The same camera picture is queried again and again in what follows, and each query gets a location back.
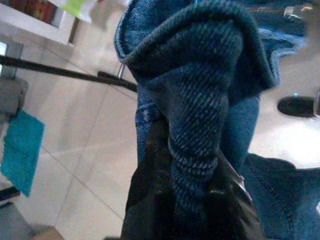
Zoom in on blue denim shorts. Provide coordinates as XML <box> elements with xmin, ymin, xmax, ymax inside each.
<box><xmin>113</xmin><ymin>0</ymin><xmax>320</xmax><ymax>240</ymax></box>

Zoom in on chrome clothes rack black legs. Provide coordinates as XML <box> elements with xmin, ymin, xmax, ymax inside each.
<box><xmin>0</xmin><ymin>54</ymin><xmax>139</xmax><ymax>94</ymax></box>

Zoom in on grey curtain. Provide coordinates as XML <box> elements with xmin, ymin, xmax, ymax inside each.
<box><xmin>0</xmin><ymin>77</ymin><xmax>29</xmax><ymax>123</ymax></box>

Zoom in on white monster print T-shirt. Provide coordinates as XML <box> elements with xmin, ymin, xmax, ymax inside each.
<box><xmin>59</xmin><ymin>0</ymin><xmax>121</xmax><ymax>31</ymax></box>

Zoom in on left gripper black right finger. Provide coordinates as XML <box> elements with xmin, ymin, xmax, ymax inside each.
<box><xmin>204</xmin><ymin>154</ymin><xmax>266</xmax><ymax>240</ymax></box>

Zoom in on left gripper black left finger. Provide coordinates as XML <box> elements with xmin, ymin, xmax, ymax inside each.
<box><xmin>122</xmin><ymin>117</ymin><xmax>181</xmax><ymax>240</ymax></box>

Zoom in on white glass door cabinet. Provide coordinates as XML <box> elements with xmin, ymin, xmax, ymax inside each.
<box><xmin>0</xmin><ymin>0</ymin><xmax>83</xmax><ymax>47</ymax></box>

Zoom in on teal floor mat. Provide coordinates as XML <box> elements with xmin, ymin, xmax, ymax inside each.
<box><xmin>0</xmin><ymin>108</ymin><xmax>46</xmax><ymax>198</ymax></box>

